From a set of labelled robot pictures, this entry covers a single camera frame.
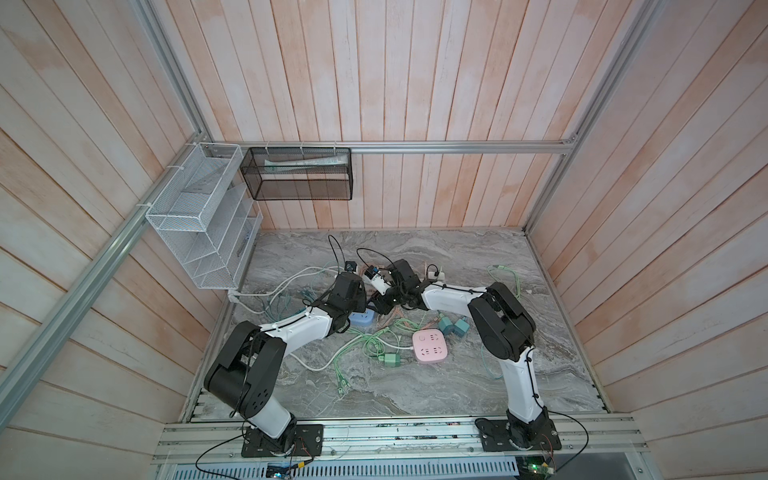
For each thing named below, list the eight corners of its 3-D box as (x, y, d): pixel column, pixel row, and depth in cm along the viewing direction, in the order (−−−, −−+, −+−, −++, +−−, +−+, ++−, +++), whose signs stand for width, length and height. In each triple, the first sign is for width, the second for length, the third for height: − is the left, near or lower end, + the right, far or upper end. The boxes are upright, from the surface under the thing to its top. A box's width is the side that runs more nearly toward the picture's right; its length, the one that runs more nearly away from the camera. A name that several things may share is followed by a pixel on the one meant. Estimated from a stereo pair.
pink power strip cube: (414, 362, 88) (415, 359, 86) (411, 332, 94) (412, 328, 92) (447, 362, 88) (448, 359, 86) (442, 332, 94) (444, 328, 92)
